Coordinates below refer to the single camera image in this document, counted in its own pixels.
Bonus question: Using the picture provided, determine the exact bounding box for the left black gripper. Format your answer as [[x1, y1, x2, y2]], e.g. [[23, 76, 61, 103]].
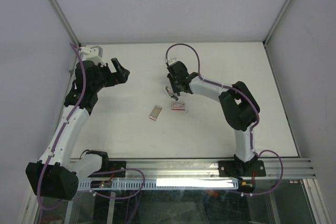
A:
[[91, 58, 129, 92]]

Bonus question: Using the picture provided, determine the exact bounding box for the red white staple box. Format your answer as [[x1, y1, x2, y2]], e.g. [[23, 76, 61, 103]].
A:
[[171, 102, 186, 111]]

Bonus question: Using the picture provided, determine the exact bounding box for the staple box tray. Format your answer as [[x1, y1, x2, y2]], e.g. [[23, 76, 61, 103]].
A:
[[149, 105, 162, 121]]

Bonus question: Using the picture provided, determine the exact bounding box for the white stapler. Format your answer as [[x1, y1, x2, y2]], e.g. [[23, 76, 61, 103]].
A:
[[164, 86, 179, 102]]

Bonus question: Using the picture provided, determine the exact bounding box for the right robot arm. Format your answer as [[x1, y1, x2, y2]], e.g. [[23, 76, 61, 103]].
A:
[[167, 61, 260, 175]]

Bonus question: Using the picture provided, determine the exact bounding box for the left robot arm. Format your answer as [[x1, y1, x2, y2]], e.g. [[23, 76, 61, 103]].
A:
[[26, 58, 130, 200]]

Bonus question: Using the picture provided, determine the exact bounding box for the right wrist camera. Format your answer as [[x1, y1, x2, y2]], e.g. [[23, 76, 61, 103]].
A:
[[165, 58, 178, 67]]

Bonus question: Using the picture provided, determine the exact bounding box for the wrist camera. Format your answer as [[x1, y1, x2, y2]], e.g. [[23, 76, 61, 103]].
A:
[[79, 46, 105, 66], [165, 58, 178, 67]]

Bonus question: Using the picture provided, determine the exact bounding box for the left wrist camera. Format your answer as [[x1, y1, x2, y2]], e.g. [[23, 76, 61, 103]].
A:
[[79, 46, 105, 66]]

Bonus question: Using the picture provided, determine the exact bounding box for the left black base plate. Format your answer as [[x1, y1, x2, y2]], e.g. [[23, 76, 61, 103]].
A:
[[89, 160, 127, 178]]

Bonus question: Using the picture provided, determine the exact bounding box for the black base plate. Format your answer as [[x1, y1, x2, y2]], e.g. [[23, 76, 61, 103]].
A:
[[218, 160, 266, 178], [89, 160, 127, 178]]

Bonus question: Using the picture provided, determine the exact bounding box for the left aluminium frame post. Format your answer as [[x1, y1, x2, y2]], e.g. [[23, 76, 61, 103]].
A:
[[48, 0, 81, 45]]

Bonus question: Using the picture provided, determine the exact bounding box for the aluminium frame post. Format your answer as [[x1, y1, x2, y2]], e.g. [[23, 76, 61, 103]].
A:
[[263, 0, 293, 47], [48, 0, 81, 45]]

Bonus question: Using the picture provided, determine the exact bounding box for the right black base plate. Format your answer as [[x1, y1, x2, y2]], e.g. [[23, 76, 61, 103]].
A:
[[218, 160, 266, 178]]

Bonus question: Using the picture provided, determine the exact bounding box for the white slotted cable duct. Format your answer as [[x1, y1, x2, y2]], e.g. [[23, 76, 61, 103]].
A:
[[78, 178, 238, 191]]

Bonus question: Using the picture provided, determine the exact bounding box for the aluminium mounting rail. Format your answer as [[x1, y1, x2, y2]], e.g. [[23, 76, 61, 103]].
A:
[[30, 157, 316, 183]]

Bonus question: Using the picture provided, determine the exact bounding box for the right aluminium frame post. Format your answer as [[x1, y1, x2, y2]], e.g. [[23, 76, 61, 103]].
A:
[[263, 0, 293, 47]]

